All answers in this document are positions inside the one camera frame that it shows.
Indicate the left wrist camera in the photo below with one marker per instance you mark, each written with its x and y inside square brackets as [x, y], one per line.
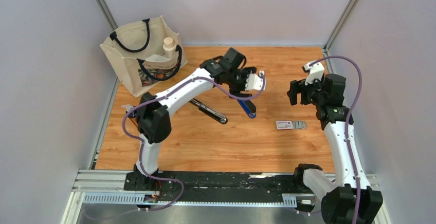
[256, 81]

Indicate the orange pump bottle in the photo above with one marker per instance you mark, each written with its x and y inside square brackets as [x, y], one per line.
[128, 110]

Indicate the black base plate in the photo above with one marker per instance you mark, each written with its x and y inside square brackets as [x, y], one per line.
[218, 187]

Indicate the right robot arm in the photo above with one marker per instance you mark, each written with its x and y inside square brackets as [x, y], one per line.
[350, 198]

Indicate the blue tape dispenser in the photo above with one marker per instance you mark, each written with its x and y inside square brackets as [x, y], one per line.
[248, 107]

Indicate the white paper in bag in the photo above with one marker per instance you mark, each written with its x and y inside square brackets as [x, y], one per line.
[157, 58]

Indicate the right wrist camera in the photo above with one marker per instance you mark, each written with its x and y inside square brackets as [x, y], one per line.
[315, 72]

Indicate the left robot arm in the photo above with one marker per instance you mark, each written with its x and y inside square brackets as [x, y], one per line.
[150, 121]

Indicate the aluminium rail frame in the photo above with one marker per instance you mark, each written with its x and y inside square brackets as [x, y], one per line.
[106, 187]

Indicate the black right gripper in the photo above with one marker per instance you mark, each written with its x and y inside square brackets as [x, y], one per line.
[298, 86]

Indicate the cream canvas tote bag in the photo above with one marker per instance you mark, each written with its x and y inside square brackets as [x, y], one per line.
[129, 45]

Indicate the red white staple box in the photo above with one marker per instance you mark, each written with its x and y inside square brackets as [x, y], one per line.
[284, 125]

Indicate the beige bottle in bag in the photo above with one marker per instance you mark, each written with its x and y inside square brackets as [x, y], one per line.
[169, 47]

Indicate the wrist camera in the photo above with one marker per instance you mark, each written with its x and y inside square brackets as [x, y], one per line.
[256, 81]
[315, 72]

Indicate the black stapler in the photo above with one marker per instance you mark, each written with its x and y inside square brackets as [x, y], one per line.
[217, 116]

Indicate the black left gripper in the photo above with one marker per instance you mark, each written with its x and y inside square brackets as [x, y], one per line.
[244, 72]

